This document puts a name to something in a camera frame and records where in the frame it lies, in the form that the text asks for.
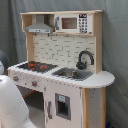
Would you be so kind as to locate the grey toy sink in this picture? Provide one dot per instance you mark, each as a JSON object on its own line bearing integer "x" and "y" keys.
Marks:
{"x": 72, "y": 74}

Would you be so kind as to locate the grey range hood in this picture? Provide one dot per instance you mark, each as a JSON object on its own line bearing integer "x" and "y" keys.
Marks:
{"x": 40, "y": 26}

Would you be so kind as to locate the black toy faucet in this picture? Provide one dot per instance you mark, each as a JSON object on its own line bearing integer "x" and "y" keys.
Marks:
{"x": 82, "y": 64}

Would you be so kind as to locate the white toy microwave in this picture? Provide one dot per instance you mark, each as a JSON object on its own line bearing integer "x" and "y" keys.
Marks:
{"x": 74, "y": 23}

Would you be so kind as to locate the black toy stovetop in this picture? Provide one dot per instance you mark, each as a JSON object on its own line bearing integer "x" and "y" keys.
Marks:
{"x": 37, "y": 66}

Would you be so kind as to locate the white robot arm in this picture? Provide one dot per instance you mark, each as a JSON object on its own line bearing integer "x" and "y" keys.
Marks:
{"x": 14, "y": 112}

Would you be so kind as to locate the red stove knob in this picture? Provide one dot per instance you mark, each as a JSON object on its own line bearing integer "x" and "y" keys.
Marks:
{"x": 34, "y": 83}

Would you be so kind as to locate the wooden toy kitchen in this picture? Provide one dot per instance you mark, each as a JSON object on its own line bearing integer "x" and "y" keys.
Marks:
{"x": 62, "y": 49}

